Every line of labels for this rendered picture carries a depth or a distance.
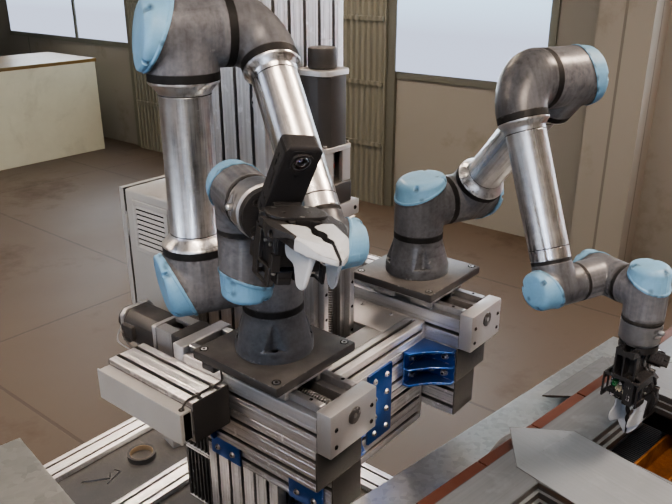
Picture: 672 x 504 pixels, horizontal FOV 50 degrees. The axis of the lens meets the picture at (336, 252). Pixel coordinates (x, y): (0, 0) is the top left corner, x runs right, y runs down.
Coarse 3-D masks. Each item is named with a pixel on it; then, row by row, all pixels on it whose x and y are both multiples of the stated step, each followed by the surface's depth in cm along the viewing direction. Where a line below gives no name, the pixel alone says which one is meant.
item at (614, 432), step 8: (664, 400) 158; (656, 408) 158; (664, 408) 158; (648, 416) 157; (664, 416) 157; (616, 424) 149; (608, 432) 148; (616, 432) 149; (624, 432) 150; (592, 440) 143; (600, 440) 145; (608, 440) 147; (616, 440) 148; (608, 448) 146; (664, 480) 132; (536, 488) 131; (544, 488) 131; (528, 496) 130; (536, 496) 131; (544, 496) 130; (552, 496) 130; (560, 496) 128
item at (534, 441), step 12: (528, 432) 145; (540, 432) 145; (552, 432) 145; (564, 432) 145; (516, 444) 142; (528, 444) 142; (540, 444) 142; (552, 444) 142; (516, 456) 138; (528, 456) 138
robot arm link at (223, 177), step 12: (216, 168) 99; (228, 168) 97; (240, 168) 96; (252, 168) 97; (216, 180) 97; (228, 180) 94; (240, 180) 92; (216, 192) 96; (228, 192) 92; (216, 204) 97; (216, 216) 98; (228, 216) 93; (216, 228) 99; (228, 228) 97
